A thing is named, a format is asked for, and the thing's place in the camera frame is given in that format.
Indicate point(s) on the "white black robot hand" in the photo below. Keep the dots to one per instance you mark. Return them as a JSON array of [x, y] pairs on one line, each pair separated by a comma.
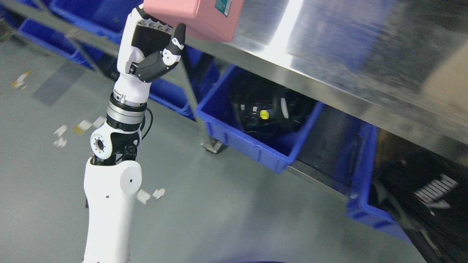
[[148, 50]]

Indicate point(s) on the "pink plastic storage box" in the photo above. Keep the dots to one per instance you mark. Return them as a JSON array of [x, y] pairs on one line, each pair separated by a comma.
[[211, 20]]

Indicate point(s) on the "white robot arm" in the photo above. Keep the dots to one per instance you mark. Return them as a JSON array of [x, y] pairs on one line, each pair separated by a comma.
[[112, 179]]

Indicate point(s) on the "blue bin far left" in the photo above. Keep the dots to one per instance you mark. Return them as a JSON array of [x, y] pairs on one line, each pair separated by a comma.
[[203, 75]]

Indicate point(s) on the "black device with yellow sticker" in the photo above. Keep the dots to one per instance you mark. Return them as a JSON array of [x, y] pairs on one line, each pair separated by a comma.
[[265, 109]]

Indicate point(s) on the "blue bin with black device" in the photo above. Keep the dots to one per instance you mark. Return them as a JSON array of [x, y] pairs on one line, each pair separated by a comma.
[[274, 153]]

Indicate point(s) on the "blue bin under backpack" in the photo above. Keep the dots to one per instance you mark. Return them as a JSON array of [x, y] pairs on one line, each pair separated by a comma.
[[358, 207]]

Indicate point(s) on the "black Puma backpack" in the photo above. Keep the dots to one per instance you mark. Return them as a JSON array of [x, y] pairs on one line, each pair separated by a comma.
[[426, 195]]

